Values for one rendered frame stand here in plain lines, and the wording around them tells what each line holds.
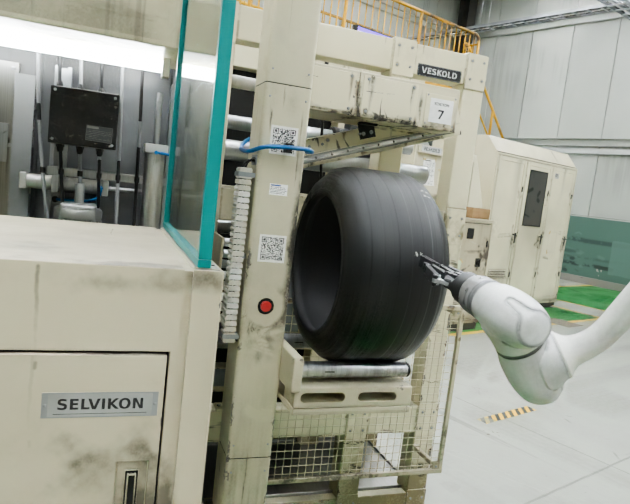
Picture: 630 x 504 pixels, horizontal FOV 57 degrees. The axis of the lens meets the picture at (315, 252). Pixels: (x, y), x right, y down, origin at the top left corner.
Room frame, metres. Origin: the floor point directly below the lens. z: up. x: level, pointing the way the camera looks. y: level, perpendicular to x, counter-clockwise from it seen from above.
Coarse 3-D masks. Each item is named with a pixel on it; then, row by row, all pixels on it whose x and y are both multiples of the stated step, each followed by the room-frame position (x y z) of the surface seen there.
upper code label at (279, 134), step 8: (272, 128) 1.56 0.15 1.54; (280, 128) 1.56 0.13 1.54; (288, 128) 1.57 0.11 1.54; (296, 128) 1.58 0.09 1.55; (272, 136) 1.56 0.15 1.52; (280, 136) 1.56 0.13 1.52; (288, 136) 1.57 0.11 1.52; (296, 136) 1.58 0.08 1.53; (280, 144) 1.57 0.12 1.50; (296, 144) 1.58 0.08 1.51; (272, 152) 1.56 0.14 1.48; (280, 152) 1.57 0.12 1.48
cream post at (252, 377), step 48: (288, 0) 1.56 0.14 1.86; (288, 48) 1.56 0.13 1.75; (288, 96) 1.57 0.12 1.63; (288, 192) 1.58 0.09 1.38; (288, 240) 1.58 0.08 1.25; (240, 288) 1.59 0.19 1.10; (288, 288) 1.59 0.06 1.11; (240, 336) 1.55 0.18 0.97; (240, 384) 1.55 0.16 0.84; (240, 432) 1.56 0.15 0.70; (240, 480) 1.56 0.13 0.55
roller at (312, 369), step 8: (304, 368) 1.53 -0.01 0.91; (312, 368) 1.54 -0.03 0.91; (320, 368) 1.55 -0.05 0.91; (328, 368) 1.56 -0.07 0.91; (336, 368) 1.57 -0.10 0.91; (344, 368) 1.58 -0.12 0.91; (352, 368) 1.58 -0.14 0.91; (360, 368) 1.59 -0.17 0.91; (368, 368) 1.60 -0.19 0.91; (376, 368) 1.61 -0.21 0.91; (384, 368) 1.62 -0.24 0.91; (392, 368) 1.63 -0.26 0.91; (400, 368) 1.64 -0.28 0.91; (408, 368) 1.65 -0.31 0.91; (304, 376) 1.54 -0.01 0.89; (312, 376) 1.55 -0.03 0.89; (320, 376) 1.56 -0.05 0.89; (328, 376) 1.56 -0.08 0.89; (336, 376) 1.57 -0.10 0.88; (344, 376) 1.58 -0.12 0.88; (352, 376) 1.59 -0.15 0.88; (360, 376) 1.60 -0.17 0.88; (368, 376) 1.61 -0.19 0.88; (376, 376) 1.62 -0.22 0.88; (384, 376) 1.62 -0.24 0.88; (392, 376) 1.63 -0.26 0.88; (400, 376) 1.64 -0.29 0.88
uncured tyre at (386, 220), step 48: (336, 192) 1.62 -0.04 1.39; (384, 192) 1.57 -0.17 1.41; (336, 240) 2.01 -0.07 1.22; (384, 240) 1.48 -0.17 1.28; (432, 240) 1.53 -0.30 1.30; (336, 288) 1.99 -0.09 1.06; (384, 288) 1.46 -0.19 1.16; (432, 288) 1.51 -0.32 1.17; (336, 336) 1.53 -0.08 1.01; (384, 336) 1.52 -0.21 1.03
